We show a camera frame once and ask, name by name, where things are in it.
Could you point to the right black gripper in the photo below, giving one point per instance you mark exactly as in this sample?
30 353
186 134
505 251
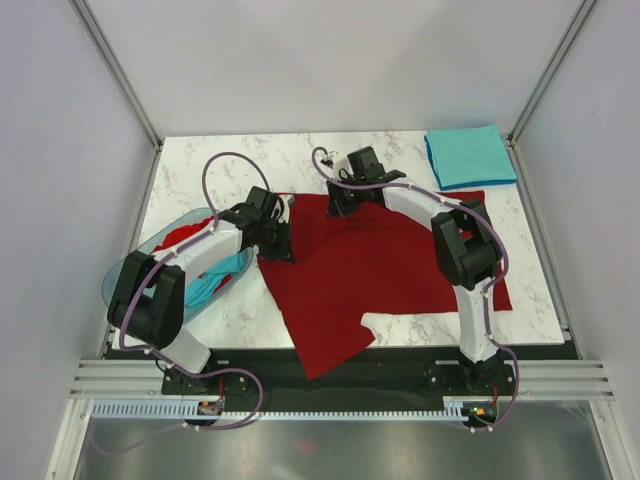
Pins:
337 207

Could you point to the aluminium frame post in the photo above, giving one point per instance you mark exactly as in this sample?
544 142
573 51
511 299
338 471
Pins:
560 54
101 43

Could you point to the left aluminium frame post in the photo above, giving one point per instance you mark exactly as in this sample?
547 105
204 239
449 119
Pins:
101 43

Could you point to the folded teal t-shirt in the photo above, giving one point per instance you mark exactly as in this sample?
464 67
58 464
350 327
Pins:
467 152

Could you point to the transparent blue plastic basket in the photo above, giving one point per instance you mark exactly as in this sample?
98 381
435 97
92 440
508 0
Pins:
152 291

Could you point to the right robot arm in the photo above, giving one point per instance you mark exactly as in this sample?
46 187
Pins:
469 253

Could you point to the right aluminium frame post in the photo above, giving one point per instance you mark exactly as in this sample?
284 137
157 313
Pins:
560 54

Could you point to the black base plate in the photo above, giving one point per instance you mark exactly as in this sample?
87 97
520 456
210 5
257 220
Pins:
249 390

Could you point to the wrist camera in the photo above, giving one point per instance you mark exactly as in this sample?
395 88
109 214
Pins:
339 164
283 207

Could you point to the red t-shirt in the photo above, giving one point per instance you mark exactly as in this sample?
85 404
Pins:
372 261

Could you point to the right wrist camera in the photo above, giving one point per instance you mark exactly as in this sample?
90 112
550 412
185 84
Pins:
339 164

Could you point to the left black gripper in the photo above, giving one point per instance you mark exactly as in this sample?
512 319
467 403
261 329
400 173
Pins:
283 252

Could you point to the teal shirt in basket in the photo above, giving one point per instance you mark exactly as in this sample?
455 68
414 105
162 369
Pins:
198 292

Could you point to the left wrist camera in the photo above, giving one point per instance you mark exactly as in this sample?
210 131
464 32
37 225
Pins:
283 207

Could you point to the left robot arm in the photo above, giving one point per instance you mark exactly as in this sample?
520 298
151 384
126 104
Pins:
181 351

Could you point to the white slotted cable duct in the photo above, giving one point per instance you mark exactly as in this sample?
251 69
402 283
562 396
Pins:
192 409

